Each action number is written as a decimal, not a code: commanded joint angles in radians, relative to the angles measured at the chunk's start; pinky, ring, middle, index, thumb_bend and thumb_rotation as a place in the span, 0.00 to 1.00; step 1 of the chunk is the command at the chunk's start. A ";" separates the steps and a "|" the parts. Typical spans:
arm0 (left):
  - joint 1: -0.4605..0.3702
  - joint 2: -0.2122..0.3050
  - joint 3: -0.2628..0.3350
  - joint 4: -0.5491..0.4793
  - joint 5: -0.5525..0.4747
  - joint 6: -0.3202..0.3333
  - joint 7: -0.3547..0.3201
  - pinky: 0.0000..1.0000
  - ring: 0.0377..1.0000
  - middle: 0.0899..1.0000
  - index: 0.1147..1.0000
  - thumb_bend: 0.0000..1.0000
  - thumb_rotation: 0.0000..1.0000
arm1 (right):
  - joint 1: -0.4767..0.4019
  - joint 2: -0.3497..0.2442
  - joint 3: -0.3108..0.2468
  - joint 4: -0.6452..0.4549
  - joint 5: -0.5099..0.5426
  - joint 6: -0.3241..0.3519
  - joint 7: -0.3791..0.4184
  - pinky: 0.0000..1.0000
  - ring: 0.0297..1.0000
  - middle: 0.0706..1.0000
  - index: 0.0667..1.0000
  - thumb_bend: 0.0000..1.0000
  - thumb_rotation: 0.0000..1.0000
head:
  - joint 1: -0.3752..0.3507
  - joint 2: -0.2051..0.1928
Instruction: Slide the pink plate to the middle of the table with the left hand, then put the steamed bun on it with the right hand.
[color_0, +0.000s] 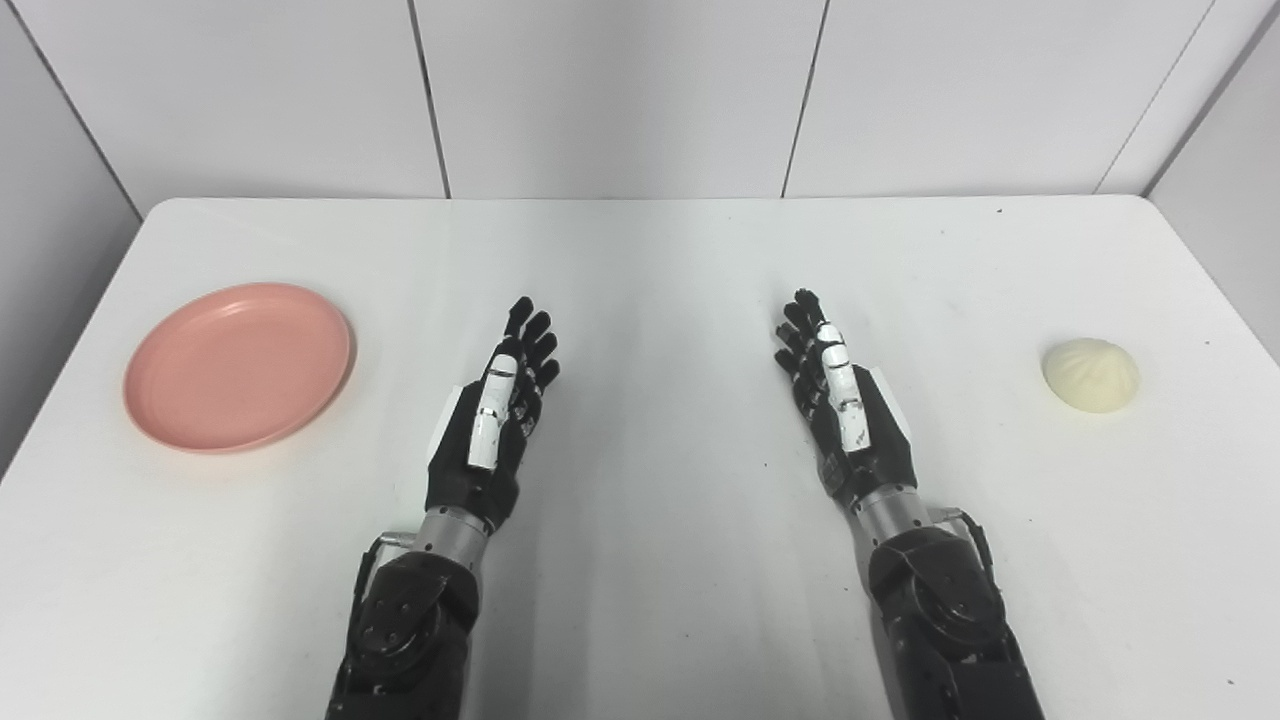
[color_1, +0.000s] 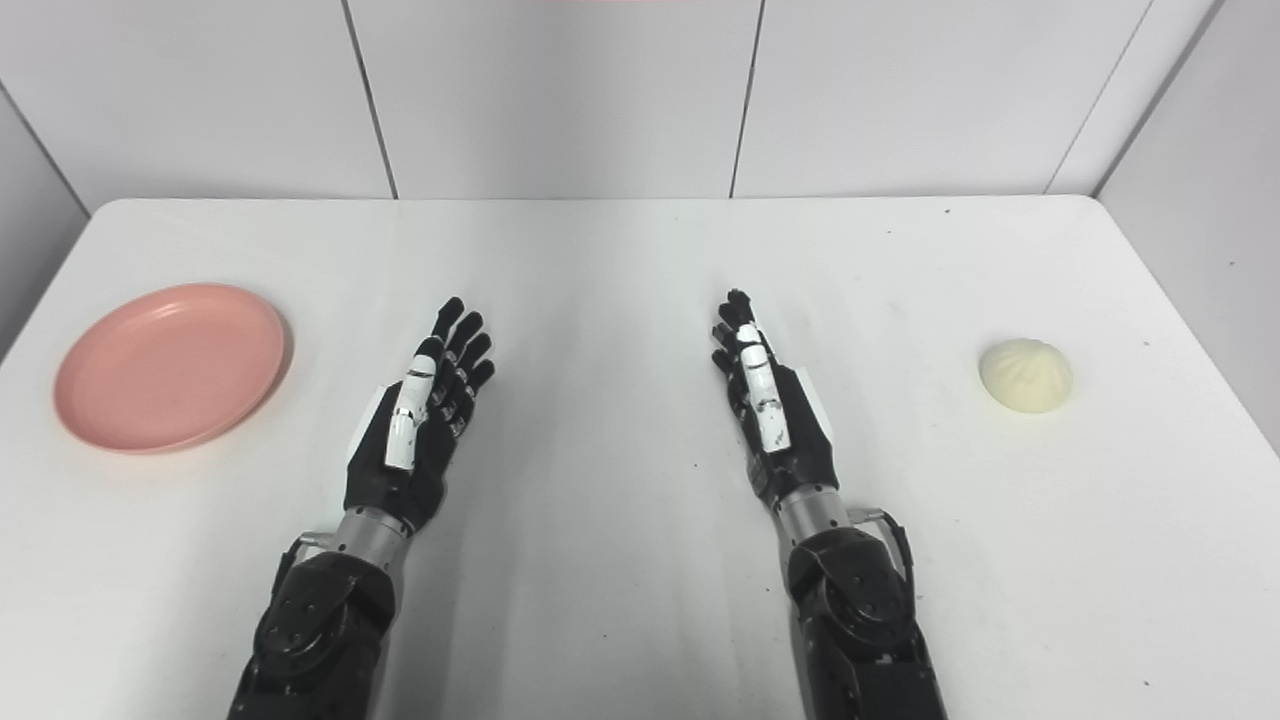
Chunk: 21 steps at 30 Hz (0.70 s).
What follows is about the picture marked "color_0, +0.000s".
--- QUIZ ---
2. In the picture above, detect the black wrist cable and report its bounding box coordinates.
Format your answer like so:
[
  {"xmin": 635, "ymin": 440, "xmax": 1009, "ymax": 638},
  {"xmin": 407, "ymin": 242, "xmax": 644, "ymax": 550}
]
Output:
[
  {"xmin": 930, "ymin": 508, "xmax": 997, "ymax": 593},
  {"xmin": 352, "ymin": 530, "xmax": 413, "ymax": 611}
]

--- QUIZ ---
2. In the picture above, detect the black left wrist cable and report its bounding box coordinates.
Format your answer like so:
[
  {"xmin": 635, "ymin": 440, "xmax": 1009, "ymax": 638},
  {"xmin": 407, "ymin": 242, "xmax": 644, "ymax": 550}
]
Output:
[{"xmin": 352, "ymin": 530, "xmax": 413, "ymax": 611}]

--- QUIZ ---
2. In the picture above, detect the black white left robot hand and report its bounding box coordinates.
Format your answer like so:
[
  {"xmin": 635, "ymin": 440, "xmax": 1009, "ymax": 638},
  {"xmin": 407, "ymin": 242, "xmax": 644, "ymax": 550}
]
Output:
[{"xmin": 425, "ymin": 297, "xmax": 561, "ymax": 531}]

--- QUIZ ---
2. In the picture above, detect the pink round plate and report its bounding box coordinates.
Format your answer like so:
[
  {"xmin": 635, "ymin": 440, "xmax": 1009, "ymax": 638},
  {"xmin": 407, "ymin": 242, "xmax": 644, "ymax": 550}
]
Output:
[{"xmin": 123, "ymin": 282, "xmax": 357, "ymax": 455}]

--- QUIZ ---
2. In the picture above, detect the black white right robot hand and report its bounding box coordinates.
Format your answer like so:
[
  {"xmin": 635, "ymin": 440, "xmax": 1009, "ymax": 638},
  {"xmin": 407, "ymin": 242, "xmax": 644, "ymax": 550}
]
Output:
[{"xmin": 772, "ymin": 289, "xmax": 919, "ymax": 507}]

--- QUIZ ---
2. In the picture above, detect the white steamed bun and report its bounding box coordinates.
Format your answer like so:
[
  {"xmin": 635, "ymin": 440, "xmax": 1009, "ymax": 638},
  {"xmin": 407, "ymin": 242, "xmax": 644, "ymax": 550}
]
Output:
[{"xmin": 1041, "ymin": 337, "xmax": 1140, "ymax": 414}]

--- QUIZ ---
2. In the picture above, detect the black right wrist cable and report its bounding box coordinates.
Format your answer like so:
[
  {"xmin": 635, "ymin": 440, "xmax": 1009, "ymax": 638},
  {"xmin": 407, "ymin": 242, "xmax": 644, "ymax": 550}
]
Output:
[{"xmin": 930, "ymin": 508, "xmax": 997, "ymax": 593}]

